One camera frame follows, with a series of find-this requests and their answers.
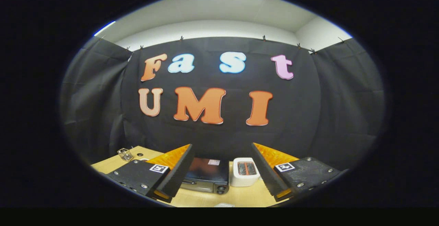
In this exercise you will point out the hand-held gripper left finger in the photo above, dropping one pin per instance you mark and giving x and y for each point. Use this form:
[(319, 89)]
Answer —
[(180, 171)]

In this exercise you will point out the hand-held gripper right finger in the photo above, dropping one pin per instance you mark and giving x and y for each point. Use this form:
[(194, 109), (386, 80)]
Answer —
[(265, 173)]

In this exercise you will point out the black toaster oven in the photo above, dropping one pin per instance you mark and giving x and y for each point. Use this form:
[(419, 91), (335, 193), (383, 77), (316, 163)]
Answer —
[(209, 173)]

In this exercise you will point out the white pop-up toaster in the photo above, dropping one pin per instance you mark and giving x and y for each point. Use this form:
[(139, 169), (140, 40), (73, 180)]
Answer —
[(244, 180)]

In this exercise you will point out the ceiling light strip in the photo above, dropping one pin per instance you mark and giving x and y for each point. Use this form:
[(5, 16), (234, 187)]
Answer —
[(104, 28)]

